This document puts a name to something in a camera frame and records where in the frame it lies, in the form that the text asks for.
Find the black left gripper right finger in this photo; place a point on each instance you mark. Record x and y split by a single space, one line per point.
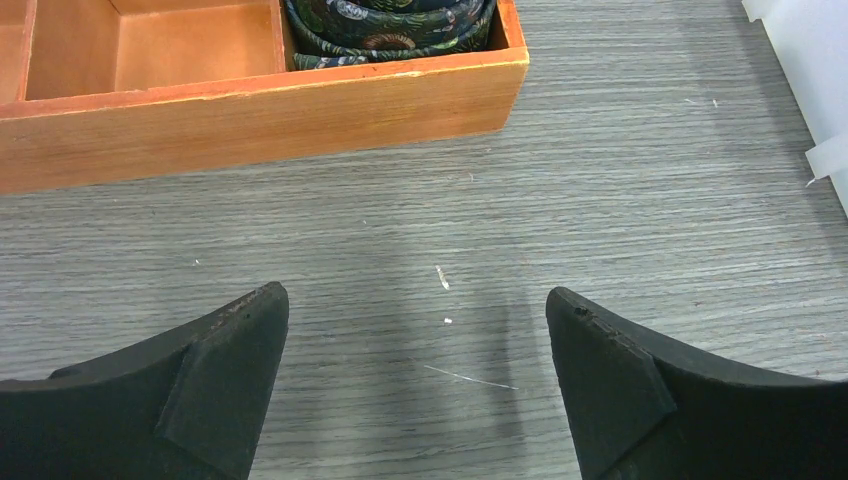
642 405

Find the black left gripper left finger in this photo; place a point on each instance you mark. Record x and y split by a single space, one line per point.
188 403

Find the orange wooden compartment tray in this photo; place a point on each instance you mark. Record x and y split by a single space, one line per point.
103 91

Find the dark floral rolled tie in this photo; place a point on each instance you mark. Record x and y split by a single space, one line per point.
335 33

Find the white plastic bin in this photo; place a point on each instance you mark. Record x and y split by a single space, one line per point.
809 39

